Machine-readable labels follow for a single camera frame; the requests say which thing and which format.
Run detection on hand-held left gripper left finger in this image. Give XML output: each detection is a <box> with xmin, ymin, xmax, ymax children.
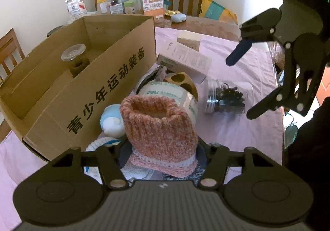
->
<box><xmin>50</xmin><ymin>143</ymin><xmax>128</xmax><ymax>188</ymax></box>

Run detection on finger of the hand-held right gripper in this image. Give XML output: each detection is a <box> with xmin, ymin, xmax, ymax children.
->
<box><xmin>225</xmin><ymin>7</ymin><xmax>292</xmax><ymax>67</ymax></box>
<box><xmin>246</xmin><ymin>48</ymin><xmax>305</xmax><ymax>120</ymax></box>

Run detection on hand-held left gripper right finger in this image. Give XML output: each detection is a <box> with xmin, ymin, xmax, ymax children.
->
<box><xmin>197</xmin><ymin>143</ymin><xmax>284</xmax><ymax>188</ymax></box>

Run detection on light blue figurine toy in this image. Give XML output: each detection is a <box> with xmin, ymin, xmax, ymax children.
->
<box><xmin>100</xmin><ymin>104</ymin><xmax>127</xmax><ymax>139</ymax></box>

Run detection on glass jar with dark contents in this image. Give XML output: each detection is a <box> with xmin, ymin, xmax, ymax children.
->
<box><xmin>203</xmin><ymin>77</ymin><xmax>245</xmax><ymax>115</ymax></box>

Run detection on white printed carton box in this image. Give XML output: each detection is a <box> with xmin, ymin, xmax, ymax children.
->
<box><xmin>157</xmin><ymin>30</ymin><xmax>212</xmax><ymax>84</ymax></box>

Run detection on pink knit sock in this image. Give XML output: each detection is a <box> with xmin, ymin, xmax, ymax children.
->
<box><xmin>120</xmin><ymin>96</ymin><xmax>199</xmax><ymax>177</ymax></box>

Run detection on clear packing tape roll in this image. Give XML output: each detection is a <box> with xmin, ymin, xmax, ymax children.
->
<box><xmin>134</xmin><ymin>80</ymin><xmax>199</xmax><ymax>124</ymax></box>

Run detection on brown cardboard box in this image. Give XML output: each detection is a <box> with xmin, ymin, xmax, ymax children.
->
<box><xmin>0</xmin><ymin>15</ymin><xmax>157</xmax><ymax>162</ymax></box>

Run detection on brown wooden desktop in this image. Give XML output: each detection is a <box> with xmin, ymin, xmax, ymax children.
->
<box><xmin>0</xmin><ymin>11</ymin><xmax>270</xmax><ymax>144</ymax></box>

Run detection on pink tablecloth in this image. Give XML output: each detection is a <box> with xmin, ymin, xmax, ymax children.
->
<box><xmin>0</xmin><ymin>26</ymin><xmax>285</xmax><ymax>224</ymax></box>

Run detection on yellow teal shopping bag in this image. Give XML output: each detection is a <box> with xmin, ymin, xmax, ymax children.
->
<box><xmin>198</xmin><ymin>0</ymin><xmax>238</xmax><ymax>25</ymax></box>

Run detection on light blue case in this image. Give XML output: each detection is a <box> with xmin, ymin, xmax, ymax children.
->
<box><xmin>171</xmin><ymin>13</ymin><xmax>187</xmax><ymax>23</ymax></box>

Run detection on green lid small jar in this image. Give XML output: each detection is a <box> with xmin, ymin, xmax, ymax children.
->
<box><xmin>123</xmin><ymin>0</ymin><xmax>138</xmax><ymax>15</ymax></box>

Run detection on clear pen holder jar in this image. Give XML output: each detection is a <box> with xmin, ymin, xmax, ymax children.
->
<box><xmin>105</xmin><ymin>0</ymin><xmax>127</xmax><ymax>15</ymax></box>

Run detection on black lid jar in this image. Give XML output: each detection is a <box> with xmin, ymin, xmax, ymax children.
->
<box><xmin>46</xmin><ymin>25</ymin><xmax>66</xmax><ymax>38</ymax></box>

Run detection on yellow lid jar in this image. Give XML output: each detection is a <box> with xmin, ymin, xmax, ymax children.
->
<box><xmin>96</xmin><ymin>0</ymin><xmax>107</xmax><ymax>14</ymax></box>

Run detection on clear plastic water bottle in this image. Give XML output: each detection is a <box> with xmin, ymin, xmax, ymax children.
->
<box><xmin>64</xmin><ymin>0</ymin><xmax>87</xmax><ymax>25</ymax></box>

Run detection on brown knitted ring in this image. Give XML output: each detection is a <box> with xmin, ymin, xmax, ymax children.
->
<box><xmin>71</xmin><ymin>58</ymin><xmax>91</xmax><ymax>77</ymax></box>

